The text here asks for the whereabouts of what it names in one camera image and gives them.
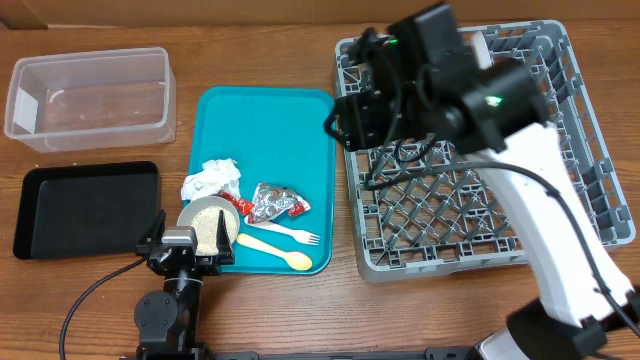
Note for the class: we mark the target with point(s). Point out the black plastic tray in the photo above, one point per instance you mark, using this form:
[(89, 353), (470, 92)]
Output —
[(86, 210)]

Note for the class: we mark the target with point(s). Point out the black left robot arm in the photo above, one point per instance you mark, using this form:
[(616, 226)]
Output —
[(167, 319)]

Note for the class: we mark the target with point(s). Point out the white plastic fork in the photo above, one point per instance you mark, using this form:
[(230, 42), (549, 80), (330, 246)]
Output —
[(300, 236)]

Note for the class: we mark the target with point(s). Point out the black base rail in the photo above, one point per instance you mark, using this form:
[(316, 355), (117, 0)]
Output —
[(431, 353)]

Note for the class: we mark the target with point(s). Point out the grey bowl of rice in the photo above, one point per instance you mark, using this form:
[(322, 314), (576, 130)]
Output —
[(203, 215)]

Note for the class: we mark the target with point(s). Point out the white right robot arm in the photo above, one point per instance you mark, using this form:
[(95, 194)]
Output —
[(499, 122)]

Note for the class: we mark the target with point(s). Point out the red ketchup packet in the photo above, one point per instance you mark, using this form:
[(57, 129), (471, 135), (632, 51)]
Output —
[(243, 206)]

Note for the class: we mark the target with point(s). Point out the teal serving tray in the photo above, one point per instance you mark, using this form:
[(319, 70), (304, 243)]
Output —
[(275, 136)]

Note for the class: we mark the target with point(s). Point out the grey dishwasher rack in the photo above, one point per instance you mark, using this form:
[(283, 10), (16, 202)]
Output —
[(452, 222)]

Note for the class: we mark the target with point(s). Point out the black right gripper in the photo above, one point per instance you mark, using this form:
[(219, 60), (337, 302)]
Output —
[(359, 129)]

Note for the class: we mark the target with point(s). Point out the grey round plate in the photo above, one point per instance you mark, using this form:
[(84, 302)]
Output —
[(481, 51)]

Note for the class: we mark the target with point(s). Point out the crumpled white napkin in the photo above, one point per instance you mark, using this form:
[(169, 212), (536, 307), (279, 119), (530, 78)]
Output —
[(216, 176)]

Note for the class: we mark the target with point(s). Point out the yellow plastic spoon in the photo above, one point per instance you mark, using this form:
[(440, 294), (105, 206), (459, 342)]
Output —
[(295, 260)]

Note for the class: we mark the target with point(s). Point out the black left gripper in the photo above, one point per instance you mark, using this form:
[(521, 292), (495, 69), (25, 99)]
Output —
[(226, 255)]

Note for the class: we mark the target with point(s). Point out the clear plastic bin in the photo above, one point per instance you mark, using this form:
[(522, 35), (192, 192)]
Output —
[(89, 100)]

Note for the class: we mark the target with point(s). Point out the silver foil wrapper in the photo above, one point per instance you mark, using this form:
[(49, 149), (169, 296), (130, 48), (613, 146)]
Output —
[(270, 201)]

